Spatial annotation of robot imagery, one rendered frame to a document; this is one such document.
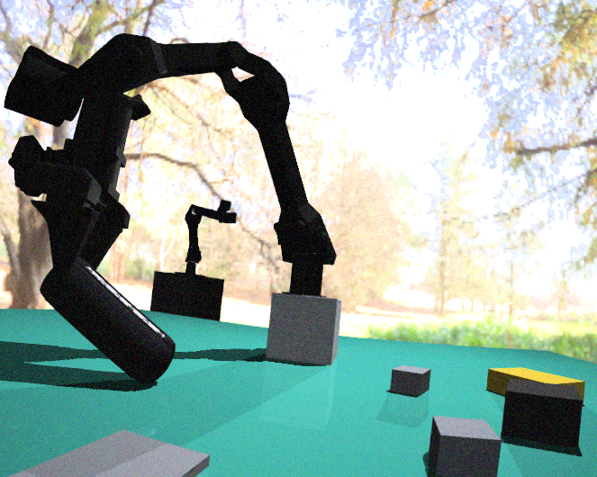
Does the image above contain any yellow flat block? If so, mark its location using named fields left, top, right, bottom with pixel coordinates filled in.
left=486, top=367, right=585, bottom=400

